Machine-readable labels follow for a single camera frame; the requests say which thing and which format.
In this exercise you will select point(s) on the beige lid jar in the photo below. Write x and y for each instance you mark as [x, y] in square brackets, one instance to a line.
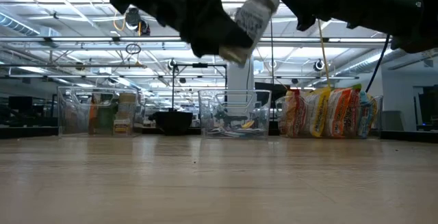
[125, 114]

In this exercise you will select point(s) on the herb jar white lid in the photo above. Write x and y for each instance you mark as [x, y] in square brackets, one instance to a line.
[255, 15]

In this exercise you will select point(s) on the blue ramen noodle packet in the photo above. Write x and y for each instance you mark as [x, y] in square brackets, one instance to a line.
[367, 114]

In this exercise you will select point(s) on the clear plastic bin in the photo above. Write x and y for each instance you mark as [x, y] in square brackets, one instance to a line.
[65, 90]
[263, 100]
[279, 121]

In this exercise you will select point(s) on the black stand frame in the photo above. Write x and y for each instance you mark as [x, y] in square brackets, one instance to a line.
[200, 65]

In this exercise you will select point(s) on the teal silicone spoon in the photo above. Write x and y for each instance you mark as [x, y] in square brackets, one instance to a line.
[239, 131]

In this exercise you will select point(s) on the green lid spice jar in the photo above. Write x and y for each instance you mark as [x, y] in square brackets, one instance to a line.
[106, 114]

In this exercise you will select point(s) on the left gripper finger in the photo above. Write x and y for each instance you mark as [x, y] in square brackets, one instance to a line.
[219, 35]

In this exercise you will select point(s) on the yellow ramen noodle packet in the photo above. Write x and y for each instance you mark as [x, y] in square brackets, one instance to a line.
[318, 112]

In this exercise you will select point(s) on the brown food pouch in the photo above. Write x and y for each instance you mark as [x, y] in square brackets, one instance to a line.
[77, 119]

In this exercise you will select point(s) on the orange label spice jar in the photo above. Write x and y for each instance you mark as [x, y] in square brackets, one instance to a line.
[93, 114]

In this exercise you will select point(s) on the red bowl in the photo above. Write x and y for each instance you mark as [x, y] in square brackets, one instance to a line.
[172, 123]

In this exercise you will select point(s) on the white green ramen packet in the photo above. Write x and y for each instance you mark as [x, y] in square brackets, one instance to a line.
[356, 111]

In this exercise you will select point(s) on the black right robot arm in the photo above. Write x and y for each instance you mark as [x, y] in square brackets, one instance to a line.
[421, 40]

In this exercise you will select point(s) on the orange ramen noodle packet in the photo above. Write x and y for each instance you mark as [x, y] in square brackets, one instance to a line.
[340, 112]

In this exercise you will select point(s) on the roast beef ramen packet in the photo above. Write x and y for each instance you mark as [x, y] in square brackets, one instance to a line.
[294, 114]

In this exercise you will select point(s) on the ceiling light strip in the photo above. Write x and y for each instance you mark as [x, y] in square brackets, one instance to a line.
[137, 76]
[102, 39]

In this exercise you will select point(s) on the dark desk with monitors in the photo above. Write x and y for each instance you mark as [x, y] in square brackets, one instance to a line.
[20, 111]

